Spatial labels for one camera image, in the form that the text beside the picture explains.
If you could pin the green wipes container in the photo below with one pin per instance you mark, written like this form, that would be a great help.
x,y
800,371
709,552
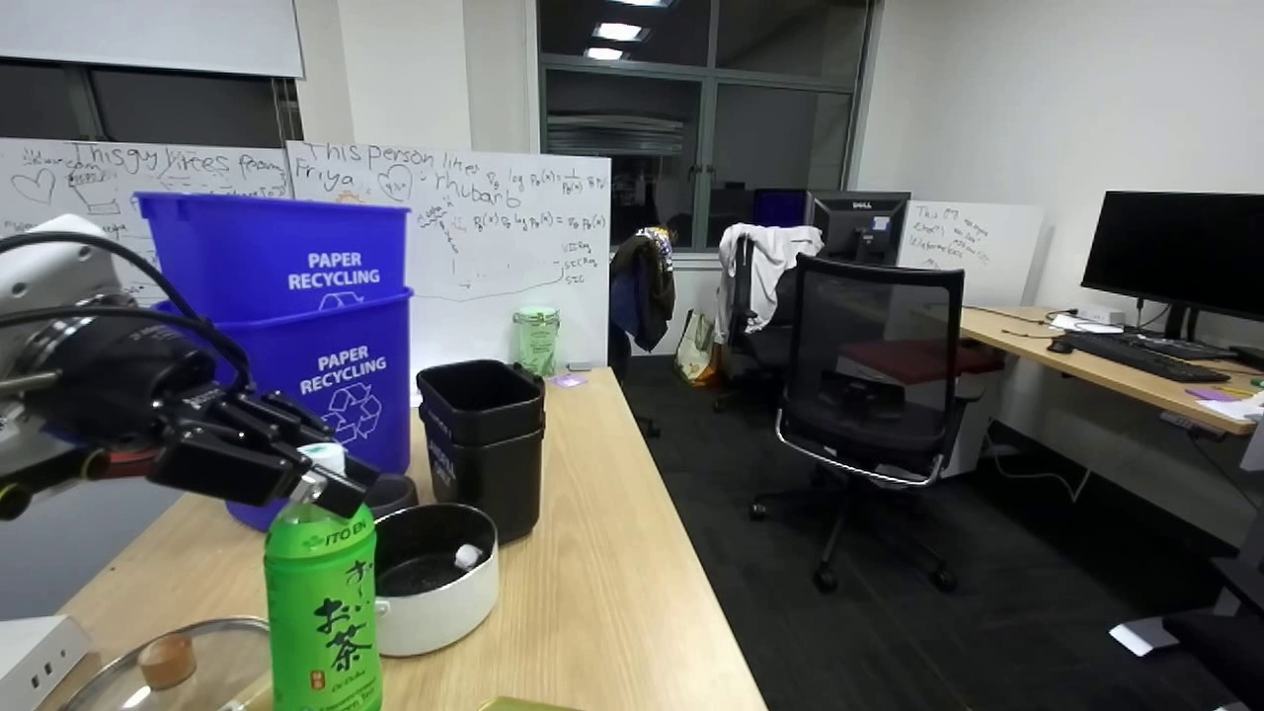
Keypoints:
x,y
534,341

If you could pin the small whiteboard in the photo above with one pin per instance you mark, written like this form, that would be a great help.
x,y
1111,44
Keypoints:
x,y
973,250

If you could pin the white power strip box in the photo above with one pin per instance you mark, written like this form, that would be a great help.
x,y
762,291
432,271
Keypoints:
x,y
34,657

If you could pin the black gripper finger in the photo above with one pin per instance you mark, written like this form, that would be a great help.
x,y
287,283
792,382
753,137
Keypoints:
x,y
279,420
263,474

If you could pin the small black monitor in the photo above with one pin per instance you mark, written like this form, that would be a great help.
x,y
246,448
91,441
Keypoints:
x,y
863,225

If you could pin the black mesh office chair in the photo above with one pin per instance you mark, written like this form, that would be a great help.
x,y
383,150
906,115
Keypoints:
x,y
873,356

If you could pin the black keyboard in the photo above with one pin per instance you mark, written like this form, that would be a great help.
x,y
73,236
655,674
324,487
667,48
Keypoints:
x,y
1140,356

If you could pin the brown topped pedestal cabinet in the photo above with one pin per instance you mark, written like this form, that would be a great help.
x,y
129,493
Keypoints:
x,y
982,395

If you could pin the white floor object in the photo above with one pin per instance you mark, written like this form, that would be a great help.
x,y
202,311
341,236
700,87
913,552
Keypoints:
x,y
1144,637

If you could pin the wooden office desk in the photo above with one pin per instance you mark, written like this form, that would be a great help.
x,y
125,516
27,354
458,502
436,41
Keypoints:
x,y
1120,382

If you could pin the yellow bag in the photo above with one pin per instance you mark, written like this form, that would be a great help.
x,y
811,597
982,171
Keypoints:
x,y
695,350

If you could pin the white hanging jacket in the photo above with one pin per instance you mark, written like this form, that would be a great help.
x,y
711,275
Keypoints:
x,y
773,271

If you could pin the large black monitor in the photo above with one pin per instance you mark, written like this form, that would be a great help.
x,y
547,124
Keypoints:
x,y
1172,250

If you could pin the dark hanging jacket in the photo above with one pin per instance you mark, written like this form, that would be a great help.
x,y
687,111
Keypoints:
x,y
641,291

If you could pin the glass pot lid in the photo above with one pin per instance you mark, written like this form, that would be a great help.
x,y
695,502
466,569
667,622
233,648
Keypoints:
x,y
199,690

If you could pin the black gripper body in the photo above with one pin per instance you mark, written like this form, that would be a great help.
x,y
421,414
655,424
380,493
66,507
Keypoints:
x,y
120,382

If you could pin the white roller blind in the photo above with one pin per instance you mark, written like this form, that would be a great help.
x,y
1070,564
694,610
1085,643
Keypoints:
x,y
145,34

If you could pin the blue paper recycling bin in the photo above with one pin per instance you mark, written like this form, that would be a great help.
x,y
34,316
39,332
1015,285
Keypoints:
x,y
263,344
263,231

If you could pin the green tea bottle white cap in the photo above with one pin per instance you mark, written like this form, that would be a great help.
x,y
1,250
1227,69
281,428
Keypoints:
x,y
321,618

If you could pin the large written whiteboard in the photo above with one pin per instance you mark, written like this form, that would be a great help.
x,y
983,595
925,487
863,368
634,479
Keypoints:
x,y
500,238

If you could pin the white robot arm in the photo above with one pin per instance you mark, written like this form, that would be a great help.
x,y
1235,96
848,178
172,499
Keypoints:
x,y
52,271

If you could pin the black landfill bin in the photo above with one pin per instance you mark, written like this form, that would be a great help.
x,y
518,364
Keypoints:
x,y
479,394
487,479

